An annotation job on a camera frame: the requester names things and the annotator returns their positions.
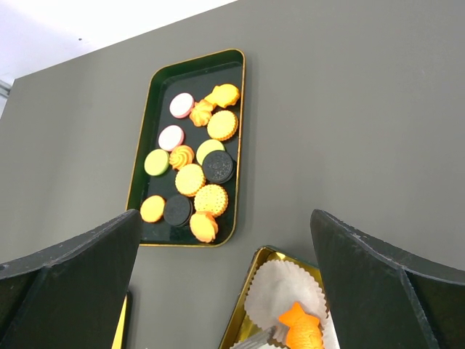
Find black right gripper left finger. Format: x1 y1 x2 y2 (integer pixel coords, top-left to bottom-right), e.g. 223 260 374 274
1 209 142 348

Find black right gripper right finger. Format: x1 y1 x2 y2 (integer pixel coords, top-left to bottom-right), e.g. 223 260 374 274
310 209 464 348

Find orange fish-shaped cookie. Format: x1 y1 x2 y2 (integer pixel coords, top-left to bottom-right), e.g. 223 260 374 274
204 84 240 108
278 302 324 349

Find orange round cookie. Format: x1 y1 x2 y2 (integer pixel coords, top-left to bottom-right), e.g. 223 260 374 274
140 195 166 223

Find black sandwich cookie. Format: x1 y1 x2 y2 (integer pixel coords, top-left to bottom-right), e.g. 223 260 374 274
201 150 235 184
163 194 193 227

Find orange shell cookie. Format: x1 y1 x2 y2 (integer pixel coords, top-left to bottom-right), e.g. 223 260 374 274
190 212 219 243

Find steel serving tongs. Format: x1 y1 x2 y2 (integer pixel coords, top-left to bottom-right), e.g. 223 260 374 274
231 326 277 349

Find gold tin lid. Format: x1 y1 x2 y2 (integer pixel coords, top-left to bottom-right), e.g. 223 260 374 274
111 290 132 349

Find white paper cupcake liner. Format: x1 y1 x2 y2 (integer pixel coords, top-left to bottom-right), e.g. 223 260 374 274
244 260 339 348

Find gold cookie tin box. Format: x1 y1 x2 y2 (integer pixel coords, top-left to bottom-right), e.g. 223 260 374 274
219 245 324 349

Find black gold-rimmed cookie tray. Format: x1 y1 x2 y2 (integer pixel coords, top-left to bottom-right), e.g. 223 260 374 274
126 49 246 248

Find green round cookie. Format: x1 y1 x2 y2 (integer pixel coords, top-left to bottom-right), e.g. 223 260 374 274
144 149 169 176
196 139 225 165

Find yellow dotted round biscuit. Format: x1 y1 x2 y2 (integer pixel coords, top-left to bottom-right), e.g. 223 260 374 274
207 110 238 141
175 164 206 197
194 184 228 217

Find orange swirl cookie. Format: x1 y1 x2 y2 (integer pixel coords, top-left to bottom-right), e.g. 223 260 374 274
169 145 195 170
189 100 216 127

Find pink round cookie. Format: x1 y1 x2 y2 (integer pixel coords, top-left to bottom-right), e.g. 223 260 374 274
169 92 195 119
158 125 185 152

